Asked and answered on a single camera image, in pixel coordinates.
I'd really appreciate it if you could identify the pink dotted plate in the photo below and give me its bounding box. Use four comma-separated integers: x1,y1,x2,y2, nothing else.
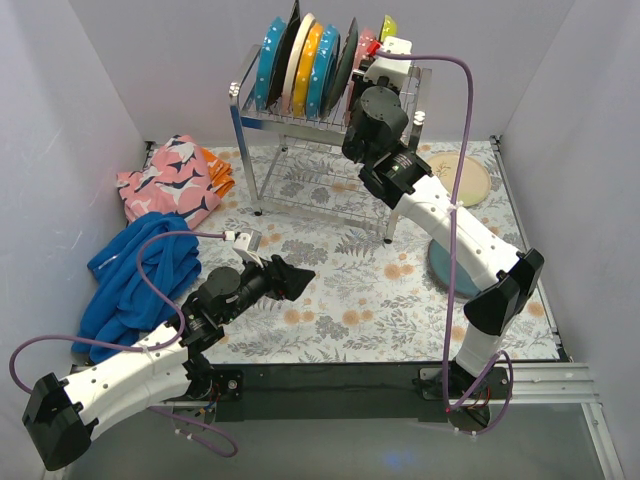
351,27,377,71

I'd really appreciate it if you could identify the lime green dotted plate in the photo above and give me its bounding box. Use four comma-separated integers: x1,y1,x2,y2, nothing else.
378,14,398,43

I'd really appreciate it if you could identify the teal floral plate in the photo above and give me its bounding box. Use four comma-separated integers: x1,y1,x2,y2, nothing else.
427,240,480,299

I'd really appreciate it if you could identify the beige plate with sprig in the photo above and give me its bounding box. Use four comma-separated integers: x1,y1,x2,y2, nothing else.
426,152,491,207

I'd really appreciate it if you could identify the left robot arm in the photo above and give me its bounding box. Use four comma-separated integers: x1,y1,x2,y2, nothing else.
22,255,315,471

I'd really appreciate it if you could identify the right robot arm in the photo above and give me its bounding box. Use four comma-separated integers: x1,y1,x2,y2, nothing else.
342,52,544,401

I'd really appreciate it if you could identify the steel dish rack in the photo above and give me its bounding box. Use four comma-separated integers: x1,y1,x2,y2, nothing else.
227,42,434,245

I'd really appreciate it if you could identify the dark green brown plate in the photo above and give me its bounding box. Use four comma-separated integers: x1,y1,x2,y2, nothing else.
323,17,359,117

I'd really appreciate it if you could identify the blue dotted plate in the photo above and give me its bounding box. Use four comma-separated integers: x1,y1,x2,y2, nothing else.
254,17,287,111
305,24,340,119

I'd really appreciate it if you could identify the orange dotted plate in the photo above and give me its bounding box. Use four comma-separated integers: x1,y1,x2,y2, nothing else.
291,23,324,118

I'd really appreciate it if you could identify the cream white plate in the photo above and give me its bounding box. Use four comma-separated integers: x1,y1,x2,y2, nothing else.
280,13,316,115

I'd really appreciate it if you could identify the floral table mat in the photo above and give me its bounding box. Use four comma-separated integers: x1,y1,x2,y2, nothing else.
198,141,559,364

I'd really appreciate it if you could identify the black square plate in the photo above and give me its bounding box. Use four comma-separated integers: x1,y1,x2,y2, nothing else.
266,0,301,109

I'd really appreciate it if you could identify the leftmost blue dotted plate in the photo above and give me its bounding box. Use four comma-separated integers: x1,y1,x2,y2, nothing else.
254,17,287,111

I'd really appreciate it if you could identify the orange cloth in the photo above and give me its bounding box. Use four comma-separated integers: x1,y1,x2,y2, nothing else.
202,149,235,198

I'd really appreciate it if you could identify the pink whale pattern cloth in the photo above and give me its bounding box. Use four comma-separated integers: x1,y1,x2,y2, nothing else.
116,135,223,229

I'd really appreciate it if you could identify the blue fleece cloth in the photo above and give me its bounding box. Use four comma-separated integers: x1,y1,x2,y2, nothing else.
77,212,202,346

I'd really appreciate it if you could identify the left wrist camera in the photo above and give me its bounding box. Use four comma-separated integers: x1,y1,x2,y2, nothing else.
233,229,262,266

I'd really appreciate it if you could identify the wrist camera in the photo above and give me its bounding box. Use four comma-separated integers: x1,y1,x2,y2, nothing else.
364,36,412,93
233,229,262,266

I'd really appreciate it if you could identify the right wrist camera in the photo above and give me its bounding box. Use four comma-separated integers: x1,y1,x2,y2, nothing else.
364,36,412,93

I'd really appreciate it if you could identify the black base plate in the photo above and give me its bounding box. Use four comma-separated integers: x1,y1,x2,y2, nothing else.
199,362,516,424

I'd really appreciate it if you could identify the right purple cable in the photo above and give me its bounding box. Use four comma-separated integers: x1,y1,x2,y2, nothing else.
377,47,514,439

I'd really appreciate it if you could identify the purple cable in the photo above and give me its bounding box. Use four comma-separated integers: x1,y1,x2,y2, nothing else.
8,229,240,458
377,47,514,439

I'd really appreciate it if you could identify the aluminium frame rail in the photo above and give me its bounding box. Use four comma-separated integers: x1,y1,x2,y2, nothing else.
511,362,600,404

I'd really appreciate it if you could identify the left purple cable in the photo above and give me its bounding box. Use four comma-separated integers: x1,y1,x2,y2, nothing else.
8,229,240,458

